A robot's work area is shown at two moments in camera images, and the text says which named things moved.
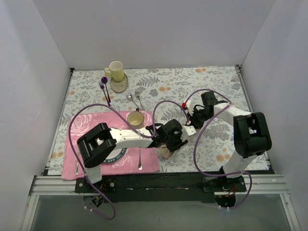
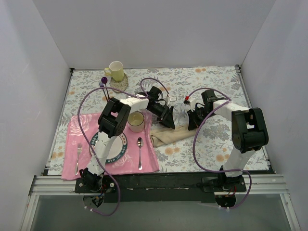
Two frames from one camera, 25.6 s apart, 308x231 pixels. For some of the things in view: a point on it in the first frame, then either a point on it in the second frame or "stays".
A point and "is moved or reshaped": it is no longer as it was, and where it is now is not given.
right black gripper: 194,118 stays
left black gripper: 174,143 to 165,113
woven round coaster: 119,86 stays
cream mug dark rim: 135,118 stays
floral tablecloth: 164,91 stays
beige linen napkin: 165,152 is moved or reshaped
